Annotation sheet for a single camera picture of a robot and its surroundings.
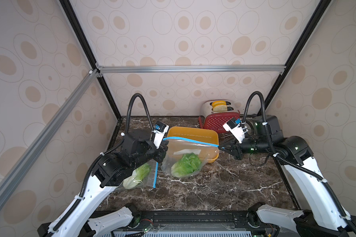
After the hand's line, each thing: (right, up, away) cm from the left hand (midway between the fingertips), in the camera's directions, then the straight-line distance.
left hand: (170, 141), depth 60 cm
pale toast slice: (+30, +20, +40) cm, 54 cm away
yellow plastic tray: (+24, +1, +50) cm, 56 cm away
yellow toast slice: (+29, +23, +40) cm, 55 cm away
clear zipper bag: (-11, -23, +19) cm, 32 cm away
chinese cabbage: (+8, -12, +10) cm, 18 cm away
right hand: (+23, -1, +2) cm, 23 cm away
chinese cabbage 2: (-19, -21, +22) cm, 35 cm away
